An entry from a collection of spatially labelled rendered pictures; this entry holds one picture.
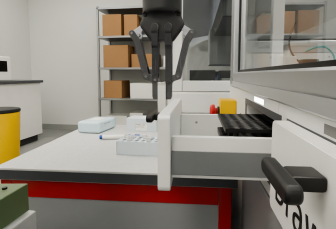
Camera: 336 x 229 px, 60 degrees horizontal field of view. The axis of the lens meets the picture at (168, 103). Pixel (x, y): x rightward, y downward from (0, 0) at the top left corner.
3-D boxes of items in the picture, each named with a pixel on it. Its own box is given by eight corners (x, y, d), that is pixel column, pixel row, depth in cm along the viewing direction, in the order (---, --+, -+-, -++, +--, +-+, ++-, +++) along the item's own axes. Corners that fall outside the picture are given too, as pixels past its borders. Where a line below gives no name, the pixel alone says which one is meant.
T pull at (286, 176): (285, 208, 19) (286, 187, 18) (260, 170, 26) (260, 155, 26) (344, 211, 18) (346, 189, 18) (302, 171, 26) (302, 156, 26)
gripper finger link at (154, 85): (158, 73, 56) (143, 73, 57) (158, 99, 57) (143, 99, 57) (159, 73, 58) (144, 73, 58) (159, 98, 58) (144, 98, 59)
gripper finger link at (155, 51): (158, 23, 54) (151, 22, 54) (157, 83, 55) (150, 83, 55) (161, 26, 58) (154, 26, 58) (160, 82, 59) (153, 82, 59)
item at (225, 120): (225, 132, 45) (225, 128, 45) (217, 116, 62) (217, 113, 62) (237, 132, 45) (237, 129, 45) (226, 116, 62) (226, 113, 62)
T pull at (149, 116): (145, 123, 51) (145, 115, 51) (152, 116, 59) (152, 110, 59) (165, 123, 51) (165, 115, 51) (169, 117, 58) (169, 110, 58)
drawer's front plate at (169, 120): (157, 192, 41) (157, 114, 40) (174, 143, 70) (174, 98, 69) (169, 192, 41) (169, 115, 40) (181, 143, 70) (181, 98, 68)
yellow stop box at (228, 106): (217, 125, 83) (218, 100, 82) (216, 121, 90) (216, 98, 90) (236, 125, 83) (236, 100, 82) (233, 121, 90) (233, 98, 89)
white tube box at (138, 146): (115, 154, 82) (115, 141, 81) (125, 147, 90) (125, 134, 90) (159, 156, 80) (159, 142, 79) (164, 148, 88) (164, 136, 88)
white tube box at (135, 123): (125, 131, 115) (125, 118, 115) (133, 127, 124) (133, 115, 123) (156, 132, 112) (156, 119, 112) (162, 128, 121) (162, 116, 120)
